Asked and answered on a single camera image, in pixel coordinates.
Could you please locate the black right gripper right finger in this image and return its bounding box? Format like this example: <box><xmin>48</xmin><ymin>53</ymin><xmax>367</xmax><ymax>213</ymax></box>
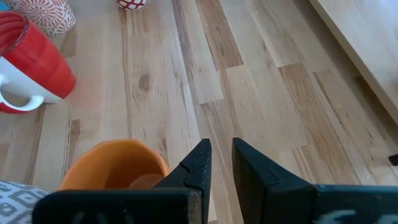
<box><xmin>231</xmin><ymin>138</ymin><xmax>398</xmax><ymax>224</ymax></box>

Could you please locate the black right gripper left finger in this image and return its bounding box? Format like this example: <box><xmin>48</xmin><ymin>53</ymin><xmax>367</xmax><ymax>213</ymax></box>
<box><xmin>32</xmin><ymin>138</ymin><xmax>213</xmax><ymax>224</ymax></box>

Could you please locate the orange ceramic mug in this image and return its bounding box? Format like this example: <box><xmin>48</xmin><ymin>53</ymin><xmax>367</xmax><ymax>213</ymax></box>
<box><xmin>58</xmin><ymin>139</ymin><xmax>170</xmax><ymax>191</ymax></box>

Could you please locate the grey diamond mug red rim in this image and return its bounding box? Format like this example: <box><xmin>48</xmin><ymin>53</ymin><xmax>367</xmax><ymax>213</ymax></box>
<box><xmin>0</xmin><ymin>180</ymin><xmax>50</xmax><ymax>224</ymax></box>

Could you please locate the red mug white handle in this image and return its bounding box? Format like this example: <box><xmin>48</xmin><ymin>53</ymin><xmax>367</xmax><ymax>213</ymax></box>
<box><xmin>0</xmin><ymin>11</ymin><xmax>76</xmax><ymax>114</ymax></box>

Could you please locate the red lattice mug blue rim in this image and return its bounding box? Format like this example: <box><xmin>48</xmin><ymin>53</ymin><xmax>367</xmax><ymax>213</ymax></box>
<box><xmin>114</xmin><ymin>0</ymin><xmax>150</xmax><ymax>12</ymax></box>

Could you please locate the orange floral mug yellow rim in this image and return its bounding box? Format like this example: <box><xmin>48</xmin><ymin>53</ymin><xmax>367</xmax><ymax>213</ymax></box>
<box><xmin>4</xmin><ymin>0</ymin><xmax>76</xmax><ymax>37</ymax></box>

